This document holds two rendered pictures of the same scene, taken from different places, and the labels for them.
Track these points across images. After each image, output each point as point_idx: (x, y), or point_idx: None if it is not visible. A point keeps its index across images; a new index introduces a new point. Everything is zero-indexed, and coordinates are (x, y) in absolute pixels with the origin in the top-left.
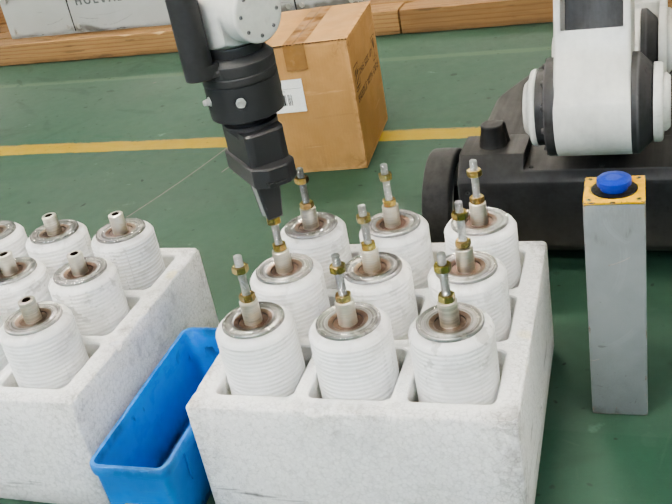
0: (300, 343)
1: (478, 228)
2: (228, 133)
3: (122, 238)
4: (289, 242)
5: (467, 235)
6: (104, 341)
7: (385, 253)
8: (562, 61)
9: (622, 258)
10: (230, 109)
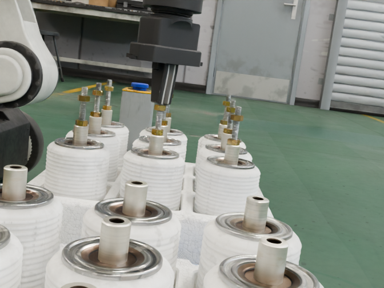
0: (190, 198)
1: (116, 124)
2: (172, 26)
3: (49, 191)
4: (102, 152)
5: (122, 127)
6: (191, 267)
7: (143, 136)
8: (30, 39)
9: (151, 123)
10: (203, 0)
